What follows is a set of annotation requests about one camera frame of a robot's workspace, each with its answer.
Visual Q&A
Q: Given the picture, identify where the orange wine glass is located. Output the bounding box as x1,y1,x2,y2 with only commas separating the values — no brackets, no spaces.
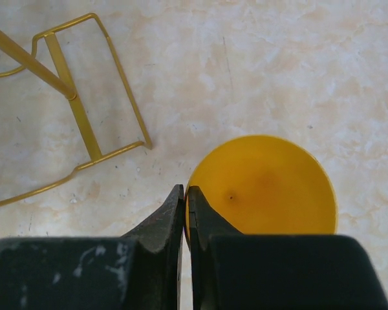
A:
188,135,338,234

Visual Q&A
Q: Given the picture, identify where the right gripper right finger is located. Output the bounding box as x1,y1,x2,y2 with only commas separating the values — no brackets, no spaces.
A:
186,186,388,309

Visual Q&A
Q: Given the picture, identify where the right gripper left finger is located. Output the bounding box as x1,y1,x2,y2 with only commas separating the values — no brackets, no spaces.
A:
0,185,184,309

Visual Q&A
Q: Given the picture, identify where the gold wire glass rack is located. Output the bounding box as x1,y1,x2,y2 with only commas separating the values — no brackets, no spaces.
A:
0,12,153,207

